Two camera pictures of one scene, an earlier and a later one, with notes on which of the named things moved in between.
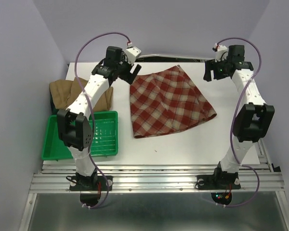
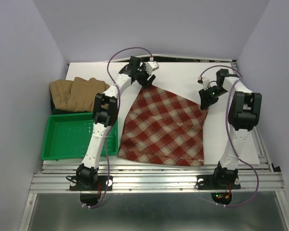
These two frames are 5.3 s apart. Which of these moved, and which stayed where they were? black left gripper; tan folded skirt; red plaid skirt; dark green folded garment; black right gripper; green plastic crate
Moved: black right gripper; red plaid skirt; black left gripper
Stayed: green plastic crate; dark green folded garment; tan folded skirt
